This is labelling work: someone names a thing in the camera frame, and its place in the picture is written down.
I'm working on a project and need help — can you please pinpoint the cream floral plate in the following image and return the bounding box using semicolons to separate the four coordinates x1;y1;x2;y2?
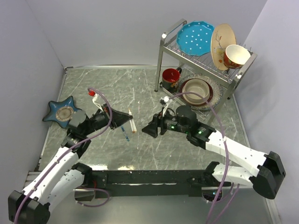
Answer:
210;23;236;71

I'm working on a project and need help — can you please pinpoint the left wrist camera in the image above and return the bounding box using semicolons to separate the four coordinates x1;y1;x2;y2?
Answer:
88;90;104;112

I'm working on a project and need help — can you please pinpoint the red white bowl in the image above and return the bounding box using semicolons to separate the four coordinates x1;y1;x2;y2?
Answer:
223;44;251;69

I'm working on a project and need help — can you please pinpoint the white orange-tipped marker pen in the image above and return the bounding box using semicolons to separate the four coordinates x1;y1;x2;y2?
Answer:
130;119;137;133

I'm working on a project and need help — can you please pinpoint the blue star-shaped dish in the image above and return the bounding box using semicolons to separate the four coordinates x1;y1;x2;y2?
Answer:
43;96;80;129

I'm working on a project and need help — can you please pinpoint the beige bowl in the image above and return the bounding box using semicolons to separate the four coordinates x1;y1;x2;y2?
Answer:
182;78;210;105

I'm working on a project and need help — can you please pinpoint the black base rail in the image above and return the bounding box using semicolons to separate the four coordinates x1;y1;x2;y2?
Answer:
81;170;220;197

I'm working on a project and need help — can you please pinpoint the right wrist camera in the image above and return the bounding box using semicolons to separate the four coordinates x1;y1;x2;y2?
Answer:
160;96;172;117

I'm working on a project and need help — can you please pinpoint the steel dish rack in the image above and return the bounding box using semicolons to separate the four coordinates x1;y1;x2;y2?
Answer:
154;19;257;113

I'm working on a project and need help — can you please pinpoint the blue marker pen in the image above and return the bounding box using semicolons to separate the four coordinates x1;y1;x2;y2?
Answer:
121;126;130;142

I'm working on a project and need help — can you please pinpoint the red black mug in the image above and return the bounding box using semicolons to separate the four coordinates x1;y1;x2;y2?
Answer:
162;67;182;91

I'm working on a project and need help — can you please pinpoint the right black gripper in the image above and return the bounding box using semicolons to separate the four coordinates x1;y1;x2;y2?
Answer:
141;107;189;139

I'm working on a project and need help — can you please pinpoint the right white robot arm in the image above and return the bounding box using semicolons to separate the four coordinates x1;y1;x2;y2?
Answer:
142;105;286;199

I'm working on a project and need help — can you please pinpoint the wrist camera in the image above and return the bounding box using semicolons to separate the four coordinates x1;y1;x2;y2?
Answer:
88;90;104;112
160;96;172;117

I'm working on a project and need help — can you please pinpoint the dark red plate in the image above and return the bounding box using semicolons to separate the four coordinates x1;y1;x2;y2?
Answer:
186;92;203;98

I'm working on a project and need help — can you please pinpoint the blue polka-dot plate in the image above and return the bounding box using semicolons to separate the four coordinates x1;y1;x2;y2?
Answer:
176;21;214;56

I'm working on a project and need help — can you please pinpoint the white yellow marker pen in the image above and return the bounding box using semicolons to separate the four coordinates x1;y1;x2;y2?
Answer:
128;108;133;126

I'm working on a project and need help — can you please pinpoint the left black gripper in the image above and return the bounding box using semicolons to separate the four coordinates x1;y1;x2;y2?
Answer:
83;103;133;136

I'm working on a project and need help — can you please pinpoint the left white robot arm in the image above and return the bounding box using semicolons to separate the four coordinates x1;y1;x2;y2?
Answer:
8;105;133;224

